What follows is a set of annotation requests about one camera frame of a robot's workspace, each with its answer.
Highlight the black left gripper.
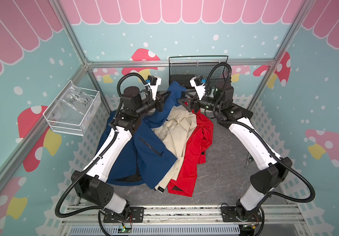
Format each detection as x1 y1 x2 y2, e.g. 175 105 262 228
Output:
135 89 170 116

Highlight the beige jacket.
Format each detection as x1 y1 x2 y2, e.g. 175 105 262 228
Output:
153 106 197 192

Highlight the blue jacket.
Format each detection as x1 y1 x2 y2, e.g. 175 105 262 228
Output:
97 82 186 189

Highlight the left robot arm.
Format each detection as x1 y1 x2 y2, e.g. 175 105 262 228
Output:
54 72 170 222

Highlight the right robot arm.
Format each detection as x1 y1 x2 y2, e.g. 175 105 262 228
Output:
179 63 316 222

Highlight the red jacket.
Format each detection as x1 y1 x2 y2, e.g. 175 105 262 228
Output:
167 111 214 197

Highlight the black box in basket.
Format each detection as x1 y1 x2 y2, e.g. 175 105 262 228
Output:
169 74 195 89

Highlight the clear plastic bag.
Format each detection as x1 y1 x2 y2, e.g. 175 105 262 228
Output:
53 82 99 130

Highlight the long metal wrench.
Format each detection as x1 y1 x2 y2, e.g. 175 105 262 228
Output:
245 153 251 168

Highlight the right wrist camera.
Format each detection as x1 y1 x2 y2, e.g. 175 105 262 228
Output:
190 75 206 100

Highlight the black wire mesh basket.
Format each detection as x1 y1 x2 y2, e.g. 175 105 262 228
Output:
168 55 228 79

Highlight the horizontal aluminium frame bar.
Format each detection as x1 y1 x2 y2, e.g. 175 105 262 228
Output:
88 58 276 69

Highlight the white wire basket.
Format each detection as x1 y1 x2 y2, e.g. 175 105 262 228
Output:
42 80 102 137

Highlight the aluminium frame post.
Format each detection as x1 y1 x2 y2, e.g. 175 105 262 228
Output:
50 0 111 112

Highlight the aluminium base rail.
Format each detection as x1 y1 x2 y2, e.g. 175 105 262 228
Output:
57 204 311 236

